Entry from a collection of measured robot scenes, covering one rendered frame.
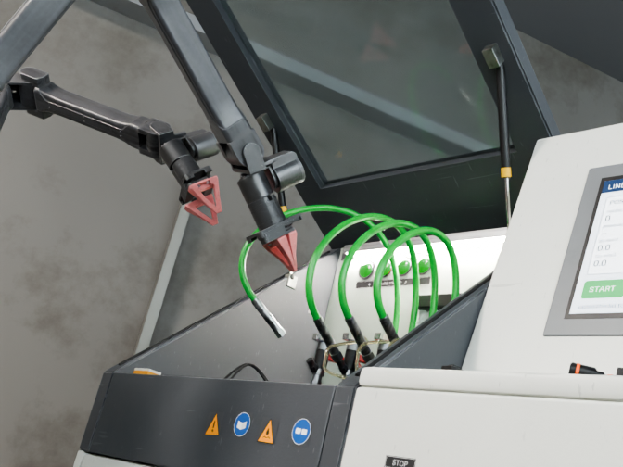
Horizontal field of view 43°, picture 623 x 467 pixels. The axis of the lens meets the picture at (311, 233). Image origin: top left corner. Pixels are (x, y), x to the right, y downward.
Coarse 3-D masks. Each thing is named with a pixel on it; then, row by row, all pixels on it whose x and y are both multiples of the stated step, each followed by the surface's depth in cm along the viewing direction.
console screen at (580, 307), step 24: (600, 168) 140; (600, 192) 136; (600, 216) 132; (576, 240) 133; (600, 240) 129; (576, 264) 129; (600, 264) 126; (576, 288) 126; (600, 288) 123; (552, 312) 126; (576, 312) 123; (600, 312) 120
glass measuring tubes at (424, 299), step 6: (444, 294) 175; (450, 294) 174; (420, 300) 179; (426, 300) 177; (438, 300) 175; (444, 300) 174; (450, 300) 173; (420, 306) 178; (426, 306) 177; (438, 306) 175; (444, 306) 174; (420, 312) 178; (426, 312) 178; (420, 318) 178; (426, 318) 178
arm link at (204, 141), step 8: (152, 128) 176; (160, 128) 176; (168, 128) 176; (160, 136) 174; (168, 136) 176; (176, 136) 177; (192, 136) 176; (200, 136) 176; (208, 136) 177; (160, 144) 175; (200, 144) 175; (208, 144) 176; (216, 144) 177; (200, 152) 175; (208, 152) 177; (216, 152) 179; (160, 160) 178
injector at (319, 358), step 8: (320, 344) 158; (320, 352) 157; (328, 352) 158; (312, 360) 156; (320, 360) 157; (312, 368) 156; (320, 368) 156; (312, 376) 157; (320, 376) 156; (320, 384) 156
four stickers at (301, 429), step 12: (216, 420) 132; (240, 420) 127; (264, 420) 124; (276, 420) 122; (300, 420) 118; (312, 420) 116; (216, 432) 130; (240, 432) 126; (264, 432) 122; (300, 432) 117; (300, 444) 116
